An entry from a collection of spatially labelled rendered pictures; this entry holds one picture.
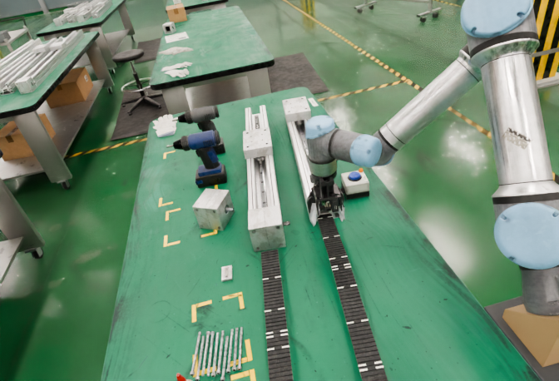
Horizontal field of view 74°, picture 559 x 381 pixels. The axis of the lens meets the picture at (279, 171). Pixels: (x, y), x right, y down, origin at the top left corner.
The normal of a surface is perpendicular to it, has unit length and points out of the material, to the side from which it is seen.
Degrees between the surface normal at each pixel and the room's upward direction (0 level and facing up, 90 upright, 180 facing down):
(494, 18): 49
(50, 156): 90
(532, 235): 63
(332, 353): 0
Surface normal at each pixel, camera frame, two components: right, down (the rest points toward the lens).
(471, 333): -0.14, -0.82
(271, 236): 0.09, 0.55
